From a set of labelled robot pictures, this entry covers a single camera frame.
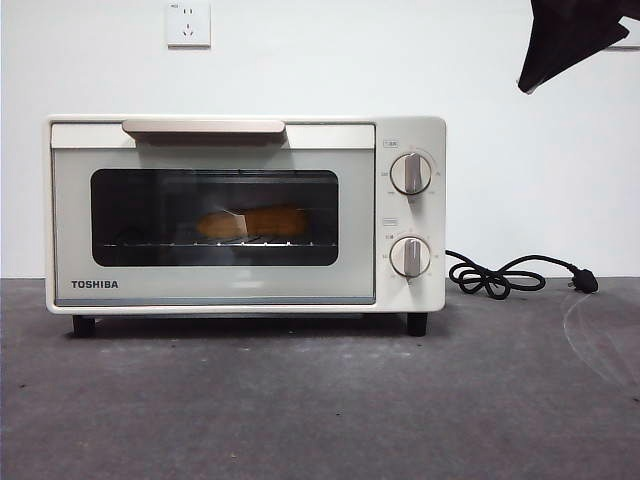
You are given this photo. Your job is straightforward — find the metal wire oven rack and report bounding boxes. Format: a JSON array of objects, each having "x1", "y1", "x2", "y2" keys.
[{"x1": 102, "y1": 239, "x2": 337, "y2": 250}]

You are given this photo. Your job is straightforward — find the cream round oven knob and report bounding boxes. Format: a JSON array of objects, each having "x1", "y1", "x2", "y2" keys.
[
  {"x1": 389, "y1": 236, "x2": 432, "y2": 279},
  {"x1": 389, "y1": 152, "x2": 434, "y2": 196}
]

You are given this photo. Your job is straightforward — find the black power cable with plug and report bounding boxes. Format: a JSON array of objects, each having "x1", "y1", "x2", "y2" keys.
[{"x1": 444, "y1": 249, "x2": 599, "y2": 301}]

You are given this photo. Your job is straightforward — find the glass oven door with handle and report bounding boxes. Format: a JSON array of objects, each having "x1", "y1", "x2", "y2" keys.
[{"x1": 51, "y1": 118, "x2": 376, "y2": 306}]

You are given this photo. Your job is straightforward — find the cream Toshiba toaster oven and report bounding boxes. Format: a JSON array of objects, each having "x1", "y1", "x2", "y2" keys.
[{"x1": 47, "y1": 114, "x2": 448, "y2": 337}]

